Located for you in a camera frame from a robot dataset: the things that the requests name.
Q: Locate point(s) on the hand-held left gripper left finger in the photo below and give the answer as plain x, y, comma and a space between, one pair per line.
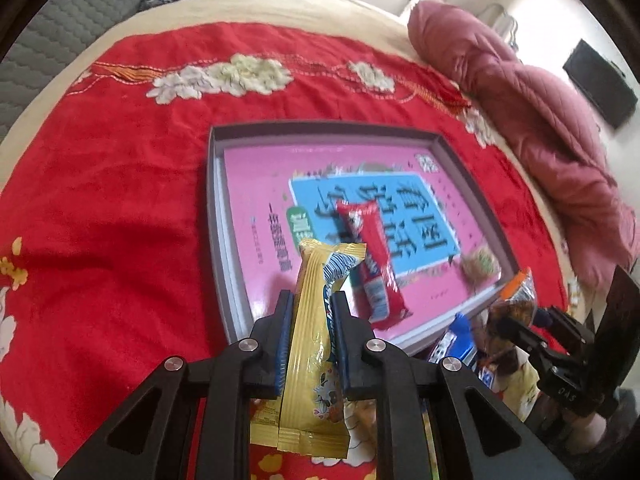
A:
282, 347

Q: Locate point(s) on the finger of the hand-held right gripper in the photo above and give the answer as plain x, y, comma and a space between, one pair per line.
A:
525, 337
565, 325

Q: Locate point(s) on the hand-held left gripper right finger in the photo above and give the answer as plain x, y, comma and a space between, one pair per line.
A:
340, 347

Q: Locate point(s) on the yellow snack packet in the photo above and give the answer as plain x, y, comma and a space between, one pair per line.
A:
310, 340

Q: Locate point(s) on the orange-ended clear nut packet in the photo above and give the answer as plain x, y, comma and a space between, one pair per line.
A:
515, 300

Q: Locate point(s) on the blue snack packet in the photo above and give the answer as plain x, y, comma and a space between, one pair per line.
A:
452, 340

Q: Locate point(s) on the grey cardboard tray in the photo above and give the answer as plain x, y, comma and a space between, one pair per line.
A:
216, 240

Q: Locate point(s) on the golden snack packet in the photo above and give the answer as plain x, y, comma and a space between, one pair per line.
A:
262, 422

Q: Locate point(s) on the round cookie clear packet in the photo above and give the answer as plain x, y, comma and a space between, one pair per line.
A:
480, 265

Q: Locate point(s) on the red snack packet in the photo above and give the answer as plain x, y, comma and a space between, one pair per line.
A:
380, 260

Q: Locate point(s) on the pink book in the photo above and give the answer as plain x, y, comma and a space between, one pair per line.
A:
260, 195

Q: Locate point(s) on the pink quilted duvet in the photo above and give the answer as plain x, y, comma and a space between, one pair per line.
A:
545, 125

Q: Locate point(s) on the red floral blanket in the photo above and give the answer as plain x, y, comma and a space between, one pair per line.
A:
115, 185

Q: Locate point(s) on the black television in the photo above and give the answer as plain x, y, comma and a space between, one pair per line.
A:
600, 82

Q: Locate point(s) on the beige bed sheet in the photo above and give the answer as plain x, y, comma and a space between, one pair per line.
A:
300, 5

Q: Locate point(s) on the grey quilted headboard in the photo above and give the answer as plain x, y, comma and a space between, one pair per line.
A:
60, 35

